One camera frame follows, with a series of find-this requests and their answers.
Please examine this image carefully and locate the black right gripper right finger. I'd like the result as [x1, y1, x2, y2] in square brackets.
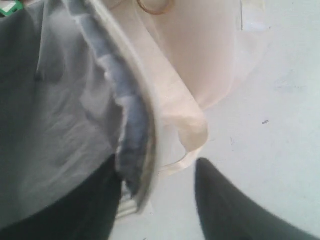
[194, 157, 316, 240]

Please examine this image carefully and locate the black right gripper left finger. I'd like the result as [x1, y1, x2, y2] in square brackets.
[0, 155, 122, 240]

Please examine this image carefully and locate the cream fabric duffel bag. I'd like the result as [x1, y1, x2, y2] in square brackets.
[0, 0, 271, 221]

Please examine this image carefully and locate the gold ring zipper pull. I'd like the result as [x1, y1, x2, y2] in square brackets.
[136, 0, 176, 16]

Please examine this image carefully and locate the colourful key tag bunch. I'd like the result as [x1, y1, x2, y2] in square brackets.
[0, 0, 24, 18]

